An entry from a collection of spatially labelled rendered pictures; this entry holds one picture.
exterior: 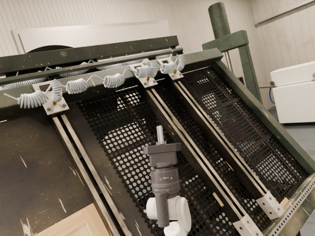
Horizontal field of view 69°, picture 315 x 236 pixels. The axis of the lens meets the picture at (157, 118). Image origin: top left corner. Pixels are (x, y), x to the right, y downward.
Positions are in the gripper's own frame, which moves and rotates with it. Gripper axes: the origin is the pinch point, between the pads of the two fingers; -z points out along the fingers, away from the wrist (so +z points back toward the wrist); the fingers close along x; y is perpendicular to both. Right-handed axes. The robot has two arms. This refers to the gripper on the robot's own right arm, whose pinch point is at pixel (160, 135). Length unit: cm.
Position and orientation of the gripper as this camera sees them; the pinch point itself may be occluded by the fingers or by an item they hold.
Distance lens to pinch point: 74.3
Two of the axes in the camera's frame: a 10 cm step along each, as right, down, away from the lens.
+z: 1.1, 9.9, -0.9
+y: -0.4, 1.0, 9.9
